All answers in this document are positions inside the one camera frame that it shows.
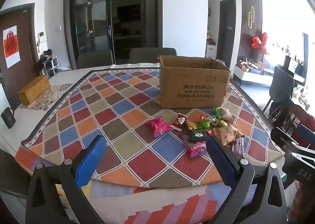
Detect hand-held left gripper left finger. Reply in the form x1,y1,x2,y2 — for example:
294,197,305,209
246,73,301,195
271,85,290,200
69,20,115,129
26,135,107,224

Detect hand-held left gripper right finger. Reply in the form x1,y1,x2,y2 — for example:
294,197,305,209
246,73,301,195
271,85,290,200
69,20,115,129
205,135,288,224

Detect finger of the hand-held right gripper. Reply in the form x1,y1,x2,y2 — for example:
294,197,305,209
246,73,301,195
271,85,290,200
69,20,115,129
270,127,303,152
296,123,315,151

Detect purple snack bar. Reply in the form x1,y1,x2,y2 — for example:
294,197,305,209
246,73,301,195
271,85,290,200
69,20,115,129
231,137,245,158

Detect orange snack packet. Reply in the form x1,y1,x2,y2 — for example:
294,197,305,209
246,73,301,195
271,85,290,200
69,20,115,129
213,125,244,146

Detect red and pink snack packet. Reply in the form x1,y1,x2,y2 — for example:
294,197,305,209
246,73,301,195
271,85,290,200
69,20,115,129
186,141,207,158

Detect dark green snack packet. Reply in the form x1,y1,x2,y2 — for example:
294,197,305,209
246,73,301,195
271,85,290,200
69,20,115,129
185,128,208,144

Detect green lollipop with teal stick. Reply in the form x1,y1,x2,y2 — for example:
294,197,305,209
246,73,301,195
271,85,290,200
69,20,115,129
200,116,218,130

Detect whitish bun packet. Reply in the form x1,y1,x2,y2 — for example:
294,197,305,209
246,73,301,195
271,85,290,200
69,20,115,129
219,108,232,121

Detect small red patterned snack packet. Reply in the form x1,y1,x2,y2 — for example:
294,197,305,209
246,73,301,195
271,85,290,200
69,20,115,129
171,114,187,131

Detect brown cardboard box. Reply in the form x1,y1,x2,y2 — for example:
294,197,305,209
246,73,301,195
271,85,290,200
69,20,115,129
157,55,232,109

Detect person's right hand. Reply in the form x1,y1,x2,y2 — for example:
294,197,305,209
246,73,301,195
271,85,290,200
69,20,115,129
292,181,309,224

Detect red garment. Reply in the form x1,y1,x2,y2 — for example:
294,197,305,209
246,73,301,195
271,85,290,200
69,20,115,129
289,106,315,148

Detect dark slatted chair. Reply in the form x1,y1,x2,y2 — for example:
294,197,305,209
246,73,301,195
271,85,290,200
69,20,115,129
268,93,315,141

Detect dark armchair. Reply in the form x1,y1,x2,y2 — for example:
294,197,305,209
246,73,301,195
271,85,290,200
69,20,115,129
262,66,296,113

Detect colourful checked tablecloth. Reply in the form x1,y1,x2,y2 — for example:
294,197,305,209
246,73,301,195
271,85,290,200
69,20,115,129
15,63,286,224

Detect white low cabinet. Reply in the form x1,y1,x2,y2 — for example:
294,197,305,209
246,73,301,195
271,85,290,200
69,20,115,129
233,64,273,88

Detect floral patterned cloth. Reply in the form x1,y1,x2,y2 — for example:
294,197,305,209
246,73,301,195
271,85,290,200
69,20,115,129
21,83,74,111

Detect grey chair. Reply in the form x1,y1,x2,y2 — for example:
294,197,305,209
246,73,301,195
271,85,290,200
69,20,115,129
0,149,32,192
77,49,115,70
129,47,178,64

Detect blue vertical panel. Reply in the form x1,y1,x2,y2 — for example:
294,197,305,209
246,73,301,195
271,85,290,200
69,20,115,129
301,32,309,78

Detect wooden tissue box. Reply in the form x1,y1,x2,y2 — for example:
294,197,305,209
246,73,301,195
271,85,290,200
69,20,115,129
18,75,50,105

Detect black mug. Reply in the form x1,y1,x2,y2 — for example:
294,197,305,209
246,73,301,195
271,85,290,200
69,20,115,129
1,107,16,129

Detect red bow decoration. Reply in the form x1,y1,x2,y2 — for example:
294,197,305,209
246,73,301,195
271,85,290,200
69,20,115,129
251,32,271,55

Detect small white shelf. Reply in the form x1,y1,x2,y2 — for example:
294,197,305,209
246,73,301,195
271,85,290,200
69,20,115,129
42,57,72,77

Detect brown door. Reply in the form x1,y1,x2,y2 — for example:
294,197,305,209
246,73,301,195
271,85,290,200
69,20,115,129
0,3,40,113

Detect white storage box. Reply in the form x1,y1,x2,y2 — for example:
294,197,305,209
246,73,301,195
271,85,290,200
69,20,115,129
205,44,217,59

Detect dark interior door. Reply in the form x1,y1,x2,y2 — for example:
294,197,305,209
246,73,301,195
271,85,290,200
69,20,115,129
219,0,237,69

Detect black bag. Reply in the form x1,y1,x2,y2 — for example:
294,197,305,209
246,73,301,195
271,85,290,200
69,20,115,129
41,49,55,62

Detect red and white door poster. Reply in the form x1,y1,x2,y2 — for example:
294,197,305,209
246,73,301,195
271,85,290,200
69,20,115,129
3,25,20,69

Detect dark framed glass sliding door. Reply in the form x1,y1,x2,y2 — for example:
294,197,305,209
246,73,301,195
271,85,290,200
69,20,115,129
63,0,163,69

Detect dark slatted wall panel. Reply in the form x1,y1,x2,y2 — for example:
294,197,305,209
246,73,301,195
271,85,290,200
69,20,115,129
240,0,263,67

